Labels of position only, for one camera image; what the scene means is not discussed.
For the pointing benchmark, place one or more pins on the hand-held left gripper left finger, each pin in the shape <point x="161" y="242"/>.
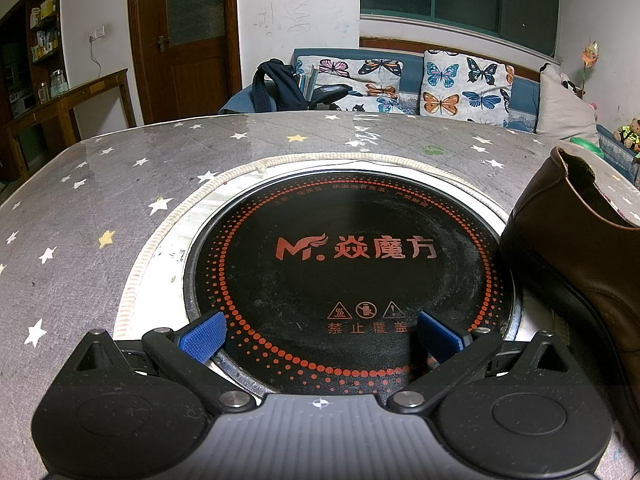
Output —
<point x="202" y="337"/>

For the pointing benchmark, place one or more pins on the clear glass jar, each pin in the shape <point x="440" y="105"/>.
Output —
<point x="58" y="82"/>
<point x="43" y="92"/>

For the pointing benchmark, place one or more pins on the wooden side table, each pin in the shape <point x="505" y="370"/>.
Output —
<point x="75" y="97"/>

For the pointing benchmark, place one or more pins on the square butterfly-print cushion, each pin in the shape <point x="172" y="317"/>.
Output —
<point x="465" y="90"/>

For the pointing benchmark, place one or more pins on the green round toy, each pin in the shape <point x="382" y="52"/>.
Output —
<point x="587" y="145"/>

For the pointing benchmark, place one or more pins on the round black induction cooktop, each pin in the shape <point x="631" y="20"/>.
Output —
<point x="350" y="280"/>

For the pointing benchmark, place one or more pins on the blue corner sofa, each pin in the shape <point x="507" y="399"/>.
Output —
<point x="525" y="100"/>

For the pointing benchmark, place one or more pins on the stack of books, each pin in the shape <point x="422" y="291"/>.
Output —
<point x="309" y="80"/>

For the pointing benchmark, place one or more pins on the brown wooden door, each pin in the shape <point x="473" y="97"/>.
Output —
<point x="195" y="80"/>

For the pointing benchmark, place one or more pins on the white wall socket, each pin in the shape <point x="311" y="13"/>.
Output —
<point x="97" y="34"/>

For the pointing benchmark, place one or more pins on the paper pinwheel flower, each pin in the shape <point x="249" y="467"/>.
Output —
<point x="590" y="55"/>

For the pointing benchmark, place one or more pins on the teddy bear in yellow vest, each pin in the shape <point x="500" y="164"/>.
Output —
<point x="629" y="135"/>

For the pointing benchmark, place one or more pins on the wooden shelf cabinet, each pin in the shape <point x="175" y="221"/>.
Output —
<point x="20" y="60"/>

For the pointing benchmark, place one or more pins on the dark blue backpack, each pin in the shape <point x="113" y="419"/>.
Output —
<point x="277" y="87"/>

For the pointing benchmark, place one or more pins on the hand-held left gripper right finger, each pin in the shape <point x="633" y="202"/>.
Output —
<point x="440" y="335"/>

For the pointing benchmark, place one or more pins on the brown leather shoe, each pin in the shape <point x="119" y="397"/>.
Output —
<point x="565" y="240"/>

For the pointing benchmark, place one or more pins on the black curved padded object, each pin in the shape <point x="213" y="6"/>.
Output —
<point x="327" y="95"/>

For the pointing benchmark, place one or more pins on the plain grey pillow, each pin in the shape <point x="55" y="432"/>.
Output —
<point x="565" y="110"/>

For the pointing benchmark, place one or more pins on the panda plush toy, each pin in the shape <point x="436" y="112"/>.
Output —
<point x="572" y="85"/>

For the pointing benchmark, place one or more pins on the long butterfly-print cushion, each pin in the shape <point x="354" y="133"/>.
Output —
<point x="350" y="77"/>

